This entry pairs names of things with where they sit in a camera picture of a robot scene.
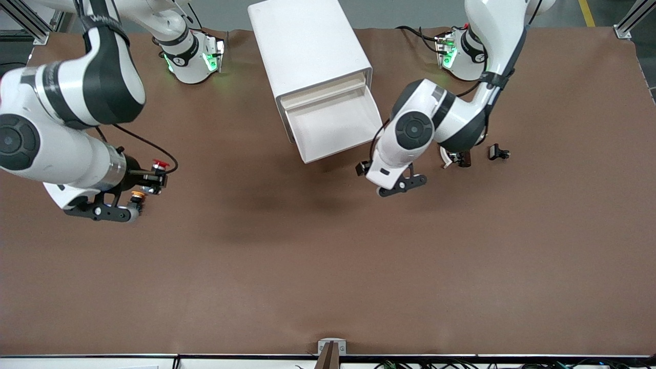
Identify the red push button switch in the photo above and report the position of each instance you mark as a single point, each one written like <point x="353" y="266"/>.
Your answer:
<point x="160" y="164"/>

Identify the brown black switch component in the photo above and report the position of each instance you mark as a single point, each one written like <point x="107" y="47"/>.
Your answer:
<point x="464" y="158"/>

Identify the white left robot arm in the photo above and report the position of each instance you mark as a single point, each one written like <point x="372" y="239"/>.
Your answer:
<point x="492" y="31"/>

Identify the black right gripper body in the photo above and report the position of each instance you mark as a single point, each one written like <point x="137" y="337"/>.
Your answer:
<point x="134" y="171"/>

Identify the cream plastic drawer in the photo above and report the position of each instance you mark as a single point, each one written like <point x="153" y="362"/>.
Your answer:
<point x="333" y="128"/>
<point x="323" y="88"/>

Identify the orange push button switch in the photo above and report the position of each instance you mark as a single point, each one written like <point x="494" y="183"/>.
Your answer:
<point x="137" y="196"/>

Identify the aluminium frame profile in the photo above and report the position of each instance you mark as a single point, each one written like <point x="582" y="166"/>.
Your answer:
<point x="622" y="32"/>
<point x="38" y="37"/>

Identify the small black clip component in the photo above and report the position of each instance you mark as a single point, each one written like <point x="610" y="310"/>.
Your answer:
<point x="495" y="151"/>

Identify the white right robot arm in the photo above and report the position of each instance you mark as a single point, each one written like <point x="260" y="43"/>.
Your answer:
<point x="61" y="154"/>

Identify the white curved plastic part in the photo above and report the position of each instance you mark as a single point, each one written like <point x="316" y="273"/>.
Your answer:
<point x="445" y="156"/>

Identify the white drawer cabinet shell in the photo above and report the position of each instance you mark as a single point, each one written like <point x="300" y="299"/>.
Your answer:
<point x="307" y="46"/>

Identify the grey metal table bracket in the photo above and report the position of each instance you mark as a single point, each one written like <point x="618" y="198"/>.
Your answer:
<point x="332" y="340"/>

